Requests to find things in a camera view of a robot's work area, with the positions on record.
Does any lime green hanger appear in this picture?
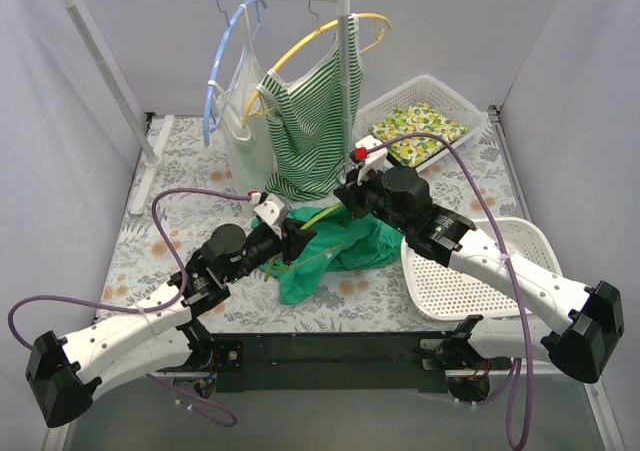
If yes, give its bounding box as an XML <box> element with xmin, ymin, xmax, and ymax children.
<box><xmin>263</xmin><ymin>205</ymin><xmax>351</xmax><ymax>278</ymax></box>

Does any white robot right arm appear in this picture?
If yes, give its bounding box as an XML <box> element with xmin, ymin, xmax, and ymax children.
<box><xmin>334</xmin><ymin>167</ymin><xmax>624</xmax><ymax>383</ymax></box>

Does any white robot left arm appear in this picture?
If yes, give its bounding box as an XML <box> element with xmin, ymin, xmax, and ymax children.
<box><xmin>26</xmin><ymin>218</ymin><xmax>316</xmax><ymax>428</ymax></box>

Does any green striped tank top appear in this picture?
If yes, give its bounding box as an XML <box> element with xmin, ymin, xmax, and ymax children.
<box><xmin>256</xmin><ymin>13</ymin><xmax>364</xmax><ymax>201</ymax></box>

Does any white tank top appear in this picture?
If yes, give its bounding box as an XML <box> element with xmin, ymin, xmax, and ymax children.
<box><xmin>203</xmin><ymin>0</ymin><xmax>274</xmax><ymax>196</ymax></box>

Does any yellow hanger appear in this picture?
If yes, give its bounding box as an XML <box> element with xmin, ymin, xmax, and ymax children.
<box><xmin>242</xmin><ymin>0</ymin><xmax>394</xmax><ymax>128</ymax></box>

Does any blue hanger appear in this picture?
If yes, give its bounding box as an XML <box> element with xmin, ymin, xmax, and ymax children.
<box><xmin>202</xmin><ymin>0</ymin><xmax>268</xmax><ymax>147</ymax></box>

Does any floral table mat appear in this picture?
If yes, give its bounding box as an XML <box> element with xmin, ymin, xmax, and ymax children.
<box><xmin>102</xmin><ymin>117</ymin><xmax>523</xmax><ymax>334</ymax></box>

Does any lemon print folded cloth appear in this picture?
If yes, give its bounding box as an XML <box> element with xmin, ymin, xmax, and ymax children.
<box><xmin>368</xmin><ymin>102</ymin><xmax>468</xmax><ymax>168</ymax></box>

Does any white basket with cloths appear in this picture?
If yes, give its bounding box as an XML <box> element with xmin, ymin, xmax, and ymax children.
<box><xmin>353</xmin><ymin>75</ymin><xmax>488</xmax><ymax>177</ymax></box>

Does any white laundry basket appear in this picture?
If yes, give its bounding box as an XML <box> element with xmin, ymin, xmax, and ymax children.
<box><xmin>401</xmin><ymin>217</ymin><xmax>561</xmax><ymax>321</ymax></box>

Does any white clothes rack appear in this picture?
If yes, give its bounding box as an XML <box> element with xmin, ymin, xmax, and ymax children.
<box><xmin>44</xmin><ymin>0</ymin><xmax>360</xmax><ymax>216</ymax></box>

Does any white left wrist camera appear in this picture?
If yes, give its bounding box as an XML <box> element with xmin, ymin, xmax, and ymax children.
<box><xmin>251</xmin><ymin>192</ymin><xmax>290</xmax><ymax>237</ymax></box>

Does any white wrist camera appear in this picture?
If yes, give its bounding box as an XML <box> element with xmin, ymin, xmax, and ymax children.
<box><xmin>350</xmin><ymin>136</ymin><xmax>387</xmax><ymax>185</ymax></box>
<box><xmin>251</xmin><ymin>192</ymin><xmax>290</xmax><ymax>237</ymax></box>

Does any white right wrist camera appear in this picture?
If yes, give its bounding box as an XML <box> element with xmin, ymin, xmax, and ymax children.
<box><xmin>350</xmin><ymin>136</ymin><xmax>387</xmax><ymax>185</ymax></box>

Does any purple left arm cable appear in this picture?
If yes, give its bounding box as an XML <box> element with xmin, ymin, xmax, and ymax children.
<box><xmin>7</xmin><ymin>188</ymin><xmax>261</xmax><ymax>428</ymax></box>

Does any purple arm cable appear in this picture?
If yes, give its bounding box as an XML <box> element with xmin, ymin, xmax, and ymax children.
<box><xmin>7</xmin><ymin>188</ymin><xmax>261</xmax><ymax>428</ymax></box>
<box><xmin>377</xmin><ymin>131</ymin><xmax>535</xmax><ymax>451</ymax></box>

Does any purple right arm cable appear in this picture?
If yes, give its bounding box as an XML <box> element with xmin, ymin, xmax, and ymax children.
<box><xmin>377</xmin><ymin>131</ymin><xmax>535</xmax><ymax>451</ymax></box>

